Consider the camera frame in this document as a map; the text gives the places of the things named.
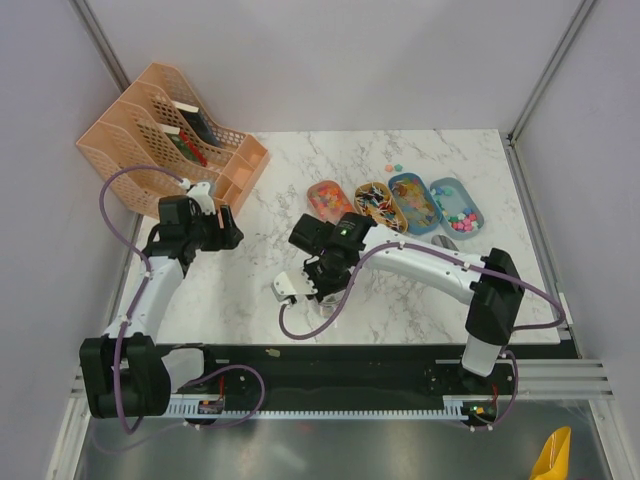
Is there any clear plastic jar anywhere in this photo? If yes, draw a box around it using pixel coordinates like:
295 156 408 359
317 293 345 320

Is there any metal candy scoop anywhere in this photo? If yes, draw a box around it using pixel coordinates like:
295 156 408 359
431 234 459 252

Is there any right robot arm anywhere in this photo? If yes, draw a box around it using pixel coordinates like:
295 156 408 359
272 213 524 394

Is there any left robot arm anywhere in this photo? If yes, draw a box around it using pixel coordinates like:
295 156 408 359
79 195 244 418

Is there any pink star candy tray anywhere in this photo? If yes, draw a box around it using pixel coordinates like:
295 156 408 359
307 180 355 224

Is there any tan lollipop tray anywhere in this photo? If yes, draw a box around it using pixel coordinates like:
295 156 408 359
354 182 408 233

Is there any red green book in rack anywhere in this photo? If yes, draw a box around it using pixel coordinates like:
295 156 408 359
160 124 208 167

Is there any blue jelly candy tray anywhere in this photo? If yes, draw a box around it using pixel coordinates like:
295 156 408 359
387 172 442 235

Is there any peach file organizer rack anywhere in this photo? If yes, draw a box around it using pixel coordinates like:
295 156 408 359
76 63 269 217

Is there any black book in rack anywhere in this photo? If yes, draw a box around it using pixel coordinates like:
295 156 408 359
172 100 221 148

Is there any light blue candy tray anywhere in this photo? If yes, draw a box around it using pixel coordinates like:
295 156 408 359
429 177 485 240

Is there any yellow plastic scoop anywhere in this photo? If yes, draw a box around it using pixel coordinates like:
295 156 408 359
529 426 572 480

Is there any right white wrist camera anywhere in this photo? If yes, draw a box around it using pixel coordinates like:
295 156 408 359
271 269 317 305

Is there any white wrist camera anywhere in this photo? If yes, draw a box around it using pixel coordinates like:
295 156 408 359
186 181 216 215
271 269 317 305

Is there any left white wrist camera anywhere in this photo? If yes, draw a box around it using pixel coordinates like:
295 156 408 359
186 181 216 215

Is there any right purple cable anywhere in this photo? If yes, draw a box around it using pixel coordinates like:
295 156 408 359
278 246 568 433

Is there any purple cable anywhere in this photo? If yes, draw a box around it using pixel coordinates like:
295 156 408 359
89 165 266 455
278 246 568 433

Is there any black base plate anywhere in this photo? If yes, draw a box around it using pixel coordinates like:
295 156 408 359
160 343 518 426

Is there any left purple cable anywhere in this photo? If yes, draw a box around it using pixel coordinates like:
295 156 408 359
89 165 266 455

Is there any white cable duct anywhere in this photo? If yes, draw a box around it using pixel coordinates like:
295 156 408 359
161 395 489 421

